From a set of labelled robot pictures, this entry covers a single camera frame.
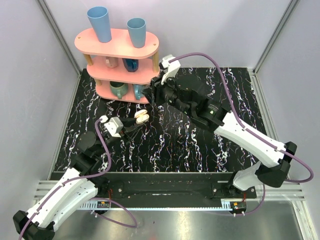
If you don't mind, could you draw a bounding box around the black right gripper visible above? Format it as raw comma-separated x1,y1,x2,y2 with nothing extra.
139,70,193,116

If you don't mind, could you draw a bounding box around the white earbuds charging case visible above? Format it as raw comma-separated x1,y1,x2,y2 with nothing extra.
134,109,150,125

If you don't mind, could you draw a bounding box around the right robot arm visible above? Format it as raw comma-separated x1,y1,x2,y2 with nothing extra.
142,77,297,199

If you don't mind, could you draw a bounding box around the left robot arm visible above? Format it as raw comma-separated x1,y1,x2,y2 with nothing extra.
13,111,150,240

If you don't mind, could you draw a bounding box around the blue butterfly mug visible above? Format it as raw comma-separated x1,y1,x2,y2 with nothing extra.
132,84,146,101

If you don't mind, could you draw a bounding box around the green ceramic mug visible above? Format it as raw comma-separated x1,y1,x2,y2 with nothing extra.
109,81,129,100

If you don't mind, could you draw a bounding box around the dark blue mug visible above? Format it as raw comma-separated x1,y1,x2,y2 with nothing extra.
122,58,139,73

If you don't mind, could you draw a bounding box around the pink three-tier shelf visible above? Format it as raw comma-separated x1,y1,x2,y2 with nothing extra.
74,28,160,104

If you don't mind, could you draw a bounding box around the pink mug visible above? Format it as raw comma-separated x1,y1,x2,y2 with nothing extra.
105,56,119,69

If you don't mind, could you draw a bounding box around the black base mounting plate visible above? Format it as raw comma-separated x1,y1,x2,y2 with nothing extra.
97,172,257,209

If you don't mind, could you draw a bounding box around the blue cup right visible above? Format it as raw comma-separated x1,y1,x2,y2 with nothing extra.
127,17,147,48

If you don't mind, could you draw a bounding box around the tall blue cup left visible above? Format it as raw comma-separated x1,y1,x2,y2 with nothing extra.
87,6,112,43

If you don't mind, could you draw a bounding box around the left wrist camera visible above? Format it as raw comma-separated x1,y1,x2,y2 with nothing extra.
104,116,124,138

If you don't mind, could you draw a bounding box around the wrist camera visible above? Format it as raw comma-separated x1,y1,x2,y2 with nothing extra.
104,116,124,138
159,54,181,85

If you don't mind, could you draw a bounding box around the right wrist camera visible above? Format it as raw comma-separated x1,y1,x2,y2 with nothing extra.
159,54,181,85

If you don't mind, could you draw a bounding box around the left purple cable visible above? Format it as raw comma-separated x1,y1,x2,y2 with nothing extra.
18,115,138,240

